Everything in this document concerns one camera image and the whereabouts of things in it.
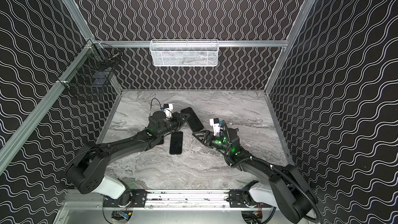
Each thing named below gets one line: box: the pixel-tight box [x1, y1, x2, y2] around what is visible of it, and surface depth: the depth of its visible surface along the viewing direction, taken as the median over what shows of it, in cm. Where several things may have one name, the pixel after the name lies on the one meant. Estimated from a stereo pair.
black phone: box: [180, 106, 205, 133], surface depth 83 cm
